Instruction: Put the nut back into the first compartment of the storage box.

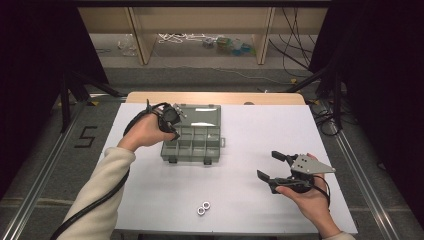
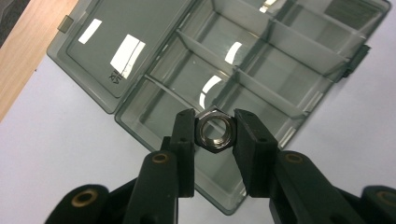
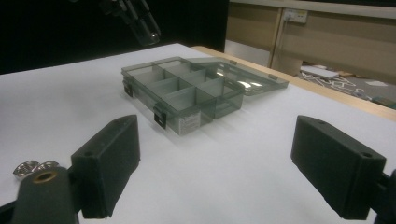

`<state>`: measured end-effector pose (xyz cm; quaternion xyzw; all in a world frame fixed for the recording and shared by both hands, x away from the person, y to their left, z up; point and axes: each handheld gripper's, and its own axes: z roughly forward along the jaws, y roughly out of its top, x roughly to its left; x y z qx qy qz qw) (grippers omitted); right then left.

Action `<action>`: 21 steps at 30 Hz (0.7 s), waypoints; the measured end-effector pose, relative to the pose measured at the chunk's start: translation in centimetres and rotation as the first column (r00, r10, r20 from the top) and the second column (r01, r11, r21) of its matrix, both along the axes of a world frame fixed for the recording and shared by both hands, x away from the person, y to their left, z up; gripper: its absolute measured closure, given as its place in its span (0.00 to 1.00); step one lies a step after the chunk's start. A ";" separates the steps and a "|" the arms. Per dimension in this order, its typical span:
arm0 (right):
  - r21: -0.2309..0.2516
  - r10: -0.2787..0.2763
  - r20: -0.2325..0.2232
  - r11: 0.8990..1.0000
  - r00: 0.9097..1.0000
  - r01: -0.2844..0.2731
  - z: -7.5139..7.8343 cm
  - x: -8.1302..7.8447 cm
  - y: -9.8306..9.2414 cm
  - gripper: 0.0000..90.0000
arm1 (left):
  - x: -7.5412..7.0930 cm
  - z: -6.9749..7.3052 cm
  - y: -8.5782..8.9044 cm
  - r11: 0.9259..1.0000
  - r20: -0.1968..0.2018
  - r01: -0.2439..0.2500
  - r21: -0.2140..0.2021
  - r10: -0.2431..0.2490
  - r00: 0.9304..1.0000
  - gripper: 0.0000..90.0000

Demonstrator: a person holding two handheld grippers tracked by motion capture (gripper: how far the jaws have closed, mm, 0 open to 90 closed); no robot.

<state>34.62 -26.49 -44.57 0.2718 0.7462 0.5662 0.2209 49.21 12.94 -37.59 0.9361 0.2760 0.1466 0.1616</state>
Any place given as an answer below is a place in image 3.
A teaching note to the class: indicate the silver metal nut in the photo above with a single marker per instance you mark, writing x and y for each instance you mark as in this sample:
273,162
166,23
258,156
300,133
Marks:
25,169
48,165

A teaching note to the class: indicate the grey transparent compartment box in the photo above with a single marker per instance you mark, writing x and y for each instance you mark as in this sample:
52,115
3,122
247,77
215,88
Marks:
186,90

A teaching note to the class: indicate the wooden shelf unit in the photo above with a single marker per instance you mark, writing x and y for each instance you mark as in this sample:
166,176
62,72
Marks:
342,43

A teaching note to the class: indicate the white wall socket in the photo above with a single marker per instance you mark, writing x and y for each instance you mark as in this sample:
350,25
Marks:
294,15

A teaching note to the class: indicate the black curtain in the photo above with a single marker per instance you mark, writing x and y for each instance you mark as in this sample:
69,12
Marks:
62,34

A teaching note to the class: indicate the white flat board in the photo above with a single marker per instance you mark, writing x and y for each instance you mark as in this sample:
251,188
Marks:
318,71

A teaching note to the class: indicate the white paper sheet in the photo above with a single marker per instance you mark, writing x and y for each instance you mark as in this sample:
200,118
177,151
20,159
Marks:
376,83

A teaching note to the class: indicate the white table sheet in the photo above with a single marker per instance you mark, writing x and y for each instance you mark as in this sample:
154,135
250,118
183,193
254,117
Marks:
218,177

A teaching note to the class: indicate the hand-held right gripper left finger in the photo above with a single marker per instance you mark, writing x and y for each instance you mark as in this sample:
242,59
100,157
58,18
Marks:
106,168

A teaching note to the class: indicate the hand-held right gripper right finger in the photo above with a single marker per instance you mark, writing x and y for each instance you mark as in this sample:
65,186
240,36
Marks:
337,169

